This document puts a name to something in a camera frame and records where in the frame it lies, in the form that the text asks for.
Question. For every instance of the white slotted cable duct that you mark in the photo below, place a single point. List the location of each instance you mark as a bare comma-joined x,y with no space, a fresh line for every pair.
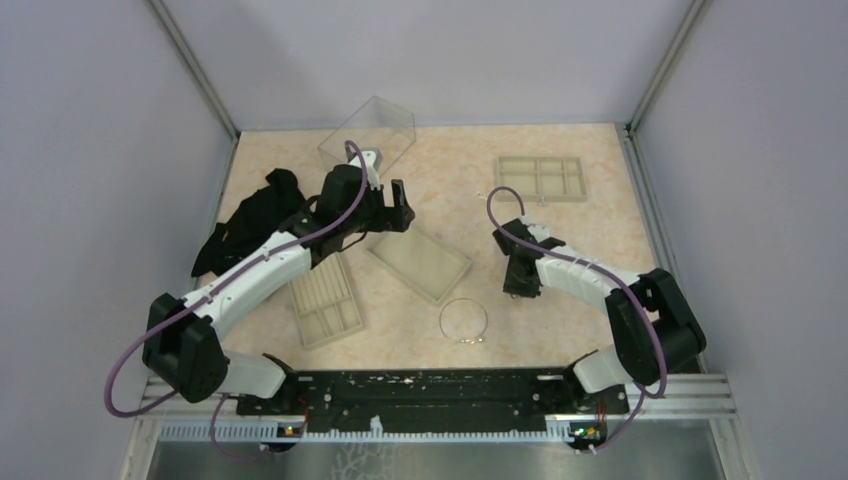
273,431

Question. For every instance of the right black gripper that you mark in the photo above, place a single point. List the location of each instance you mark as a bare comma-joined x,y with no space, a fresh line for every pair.
513,287

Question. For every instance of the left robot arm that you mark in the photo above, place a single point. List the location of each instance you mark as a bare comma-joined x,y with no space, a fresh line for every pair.
184,348

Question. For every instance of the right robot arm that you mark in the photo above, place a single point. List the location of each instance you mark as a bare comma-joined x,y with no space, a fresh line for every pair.
654,329

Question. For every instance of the beige slotted ring tray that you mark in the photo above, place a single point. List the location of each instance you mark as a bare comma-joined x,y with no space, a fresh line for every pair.
325,306

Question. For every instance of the clear plastic box cover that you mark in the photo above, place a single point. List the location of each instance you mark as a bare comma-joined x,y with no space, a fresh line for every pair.
378,124

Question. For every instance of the black cloth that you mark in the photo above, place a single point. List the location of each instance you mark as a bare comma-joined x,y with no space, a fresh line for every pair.
252,223

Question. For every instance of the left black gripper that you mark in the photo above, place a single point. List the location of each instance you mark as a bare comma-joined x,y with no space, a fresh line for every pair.
393,218

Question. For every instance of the beige compartment tray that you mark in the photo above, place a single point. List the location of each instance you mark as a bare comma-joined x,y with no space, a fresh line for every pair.
543,179

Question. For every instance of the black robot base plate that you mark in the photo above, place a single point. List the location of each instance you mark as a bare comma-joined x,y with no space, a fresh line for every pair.
438,401

